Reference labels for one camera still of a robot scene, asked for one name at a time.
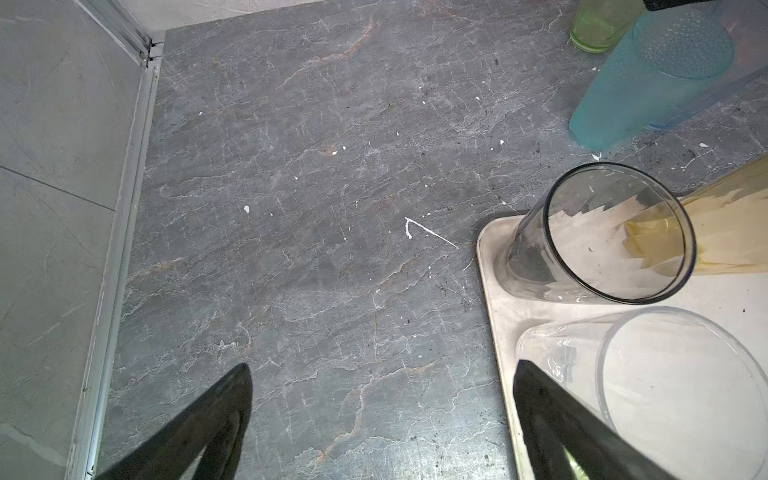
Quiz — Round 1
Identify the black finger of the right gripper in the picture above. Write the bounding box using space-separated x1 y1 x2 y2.
643 0 709 11

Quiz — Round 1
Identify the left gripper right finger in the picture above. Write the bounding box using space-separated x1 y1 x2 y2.
513 360 673 479

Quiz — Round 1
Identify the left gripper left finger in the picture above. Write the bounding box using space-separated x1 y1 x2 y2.
97 363 252 479

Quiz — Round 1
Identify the teal textured cup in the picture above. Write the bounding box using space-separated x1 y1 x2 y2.
569 5 734 151

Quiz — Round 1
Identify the small green glass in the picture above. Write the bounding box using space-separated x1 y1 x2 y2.
570 0 645 53

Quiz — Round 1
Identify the blue tumbler glass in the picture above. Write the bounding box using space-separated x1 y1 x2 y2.
648 0 767 131

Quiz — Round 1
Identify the clear tumbler glass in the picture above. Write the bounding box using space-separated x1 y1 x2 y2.
517 307 767 479

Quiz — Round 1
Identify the dark grey tumbler glass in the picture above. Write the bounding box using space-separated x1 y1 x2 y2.
494 162 697 305

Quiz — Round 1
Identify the tall amber tumbler glass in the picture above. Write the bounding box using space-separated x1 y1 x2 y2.
623 154 768 277

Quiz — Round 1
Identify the beige plastic tray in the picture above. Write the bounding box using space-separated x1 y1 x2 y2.
476 216 767 479

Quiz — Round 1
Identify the tall green tumbler glass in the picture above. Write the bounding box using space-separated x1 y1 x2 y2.
567 455 589 480

